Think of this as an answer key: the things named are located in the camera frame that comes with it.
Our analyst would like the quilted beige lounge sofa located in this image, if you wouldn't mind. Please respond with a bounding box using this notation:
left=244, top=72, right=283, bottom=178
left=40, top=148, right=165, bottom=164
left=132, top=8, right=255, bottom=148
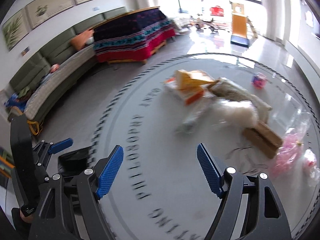
left=172, top=16, right=192, bottom=35

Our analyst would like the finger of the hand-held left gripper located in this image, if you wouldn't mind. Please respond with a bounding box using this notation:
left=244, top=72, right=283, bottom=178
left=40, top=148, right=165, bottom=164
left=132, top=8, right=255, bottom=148
left=47, top=138, right=73, bottom=155

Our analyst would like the brown cardboard box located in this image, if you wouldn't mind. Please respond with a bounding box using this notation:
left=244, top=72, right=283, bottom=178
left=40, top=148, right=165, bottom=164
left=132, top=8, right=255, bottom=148
left=241, top=120, right=283, bottom=159

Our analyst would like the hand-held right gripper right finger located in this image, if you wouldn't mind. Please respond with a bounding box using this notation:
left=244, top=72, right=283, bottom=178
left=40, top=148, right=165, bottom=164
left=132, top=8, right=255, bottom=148
left=197, top=144, right=292, bottom=240

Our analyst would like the white plastic bag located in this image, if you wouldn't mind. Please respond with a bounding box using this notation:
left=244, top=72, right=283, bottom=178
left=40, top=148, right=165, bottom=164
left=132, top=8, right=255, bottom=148
left=302, top=149, right=320, bottom=188

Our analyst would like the pink plastic bag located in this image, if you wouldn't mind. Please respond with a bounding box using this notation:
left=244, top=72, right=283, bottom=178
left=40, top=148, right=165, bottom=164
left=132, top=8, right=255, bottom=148
left=272, top=127, right=310, bottom=178

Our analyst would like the wooden toy car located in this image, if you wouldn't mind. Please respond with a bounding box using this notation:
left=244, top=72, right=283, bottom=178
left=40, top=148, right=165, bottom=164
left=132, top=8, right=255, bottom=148
left=194, top=14, right=218, bottom=32

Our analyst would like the colourful toy block cube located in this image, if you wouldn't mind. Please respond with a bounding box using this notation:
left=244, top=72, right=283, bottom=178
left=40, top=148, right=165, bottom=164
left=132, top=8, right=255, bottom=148
left=251, top=72, right=268, bottom=90

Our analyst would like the clear plastic wrapper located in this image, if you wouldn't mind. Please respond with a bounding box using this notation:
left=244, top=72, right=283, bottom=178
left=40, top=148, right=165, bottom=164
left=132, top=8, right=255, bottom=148
left=175, top=100, right=220, bottom=133

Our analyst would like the white fluffy bagged item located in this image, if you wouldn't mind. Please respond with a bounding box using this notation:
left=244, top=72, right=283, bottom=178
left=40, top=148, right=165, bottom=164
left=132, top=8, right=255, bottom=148
left=211, top=77, right=273, bottom=120

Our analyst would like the red toddler swing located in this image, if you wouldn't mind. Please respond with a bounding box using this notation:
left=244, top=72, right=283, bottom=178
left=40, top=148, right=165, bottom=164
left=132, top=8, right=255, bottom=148
left=209, top=5, right=225, bottom=17

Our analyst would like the green sofa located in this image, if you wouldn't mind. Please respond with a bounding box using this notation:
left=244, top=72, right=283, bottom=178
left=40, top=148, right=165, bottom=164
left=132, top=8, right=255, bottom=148
left=9, top=6, right=133, bottom=128

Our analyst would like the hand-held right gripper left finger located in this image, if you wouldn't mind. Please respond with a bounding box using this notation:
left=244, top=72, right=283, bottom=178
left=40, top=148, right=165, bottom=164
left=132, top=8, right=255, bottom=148
left=29, top=145, right=124, bottom=240

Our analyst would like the yellow toddler slide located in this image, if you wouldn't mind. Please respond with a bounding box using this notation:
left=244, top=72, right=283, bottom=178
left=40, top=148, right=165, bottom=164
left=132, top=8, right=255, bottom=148
left=229, top=1, right=259, bottom=47

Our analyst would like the white fluffy stuffing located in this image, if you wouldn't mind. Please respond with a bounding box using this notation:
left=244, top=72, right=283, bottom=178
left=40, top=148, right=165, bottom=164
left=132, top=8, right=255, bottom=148
left=216, top=100, right=259, bottom=132

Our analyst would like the orange pillow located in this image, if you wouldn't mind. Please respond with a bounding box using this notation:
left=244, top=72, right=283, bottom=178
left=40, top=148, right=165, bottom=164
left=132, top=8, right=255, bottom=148
left=70, top=29, right=95, bottom=51

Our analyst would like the yellow cardboard box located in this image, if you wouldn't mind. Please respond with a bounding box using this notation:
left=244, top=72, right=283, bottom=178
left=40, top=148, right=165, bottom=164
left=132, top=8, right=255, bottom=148
left=175, top=69, right=217, bottom=90

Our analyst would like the green cloth pile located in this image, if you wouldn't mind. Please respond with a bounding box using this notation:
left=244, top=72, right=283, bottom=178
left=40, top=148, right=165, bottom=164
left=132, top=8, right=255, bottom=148
left=16, top=86, right=34, bottom=99

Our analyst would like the orange and white box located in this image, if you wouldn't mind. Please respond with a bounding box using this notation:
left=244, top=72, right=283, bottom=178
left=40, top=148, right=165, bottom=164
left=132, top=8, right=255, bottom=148
left=164, top=79, right=204, bottom=105

